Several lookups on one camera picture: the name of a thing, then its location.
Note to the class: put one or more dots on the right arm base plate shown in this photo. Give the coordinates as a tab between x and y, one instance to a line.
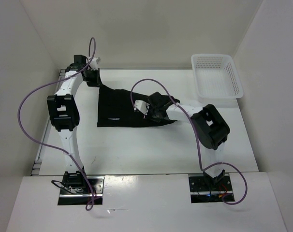
200	192

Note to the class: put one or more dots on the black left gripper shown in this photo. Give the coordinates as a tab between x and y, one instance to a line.
97	81

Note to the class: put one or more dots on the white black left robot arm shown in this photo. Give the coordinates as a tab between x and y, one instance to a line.
65	118

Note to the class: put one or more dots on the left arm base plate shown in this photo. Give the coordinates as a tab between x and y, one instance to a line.
81	196

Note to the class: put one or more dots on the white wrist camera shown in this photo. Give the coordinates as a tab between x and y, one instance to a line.
94	64
141	106

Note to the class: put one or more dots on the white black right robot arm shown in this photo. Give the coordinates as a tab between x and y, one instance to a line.
210	130

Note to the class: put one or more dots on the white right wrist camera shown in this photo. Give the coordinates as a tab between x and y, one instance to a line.
141	106

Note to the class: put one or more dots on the black sport shorts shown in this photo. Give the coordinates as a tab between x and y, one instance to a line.
115	110

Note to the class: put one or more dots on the white perforated plastic basket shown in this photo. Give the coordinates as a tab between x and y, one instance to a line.
216	77

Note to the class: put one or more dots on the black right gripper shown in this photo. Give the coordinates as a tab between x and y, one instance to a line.
157	119

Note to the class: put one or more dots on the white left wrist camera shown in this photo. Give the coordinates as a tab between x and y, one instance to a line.
94	64

